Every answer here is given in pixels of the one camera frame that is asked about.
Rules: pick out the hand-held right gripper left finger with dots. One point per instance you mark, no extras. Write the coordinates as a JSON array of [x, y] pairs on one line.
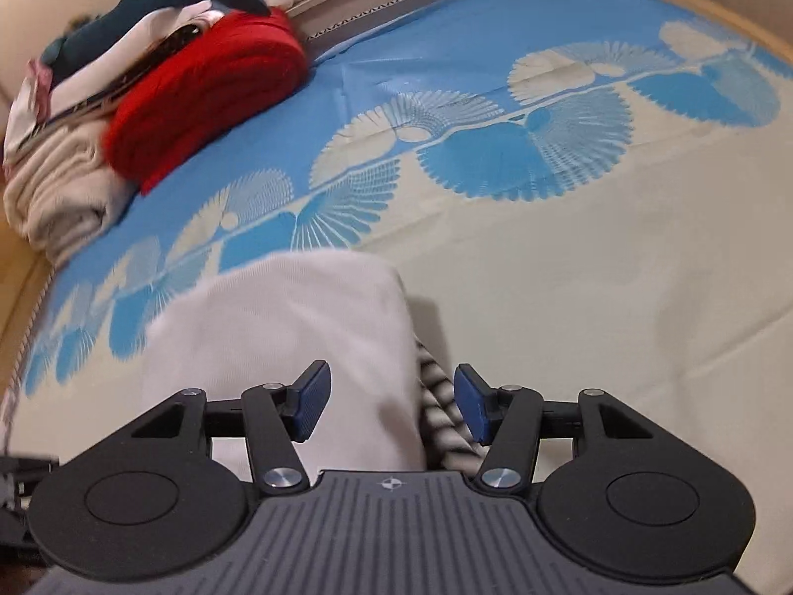
[[313, 400]]

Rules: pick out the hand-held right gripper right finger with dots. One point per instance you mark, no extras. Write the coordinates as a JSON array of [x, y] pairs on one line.
[[474, 408]]

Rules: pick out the black white striped shirt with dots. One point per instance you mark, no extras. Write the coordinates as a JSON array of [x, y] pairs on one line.
[[297, 334]]

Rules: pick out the blue cream patterned bed sheet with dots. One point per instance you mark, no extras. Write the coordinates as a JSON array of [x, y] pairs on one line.
[[557, 260]]

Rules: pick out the beige folded cloth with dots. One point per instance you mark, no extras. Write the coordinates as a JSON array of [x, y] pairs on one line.
[[59, 195]]

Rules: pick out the red folded knit cloth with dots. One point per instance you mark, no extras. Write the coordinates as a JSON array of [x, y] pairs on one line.
[[210, 93]]

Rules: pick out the white printed folded cloth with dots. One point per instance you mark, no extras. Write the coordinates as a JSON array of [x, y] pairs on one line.
[[74, 96]]

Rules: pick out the grey mattress with zigzag trim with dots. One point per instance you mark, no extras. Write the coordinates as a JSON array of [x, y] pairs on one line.
[[384, 15]]

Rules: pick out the dark teal shark plush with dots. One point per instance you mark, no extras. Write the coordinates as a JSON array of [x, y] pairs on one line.
[[155, 3]]

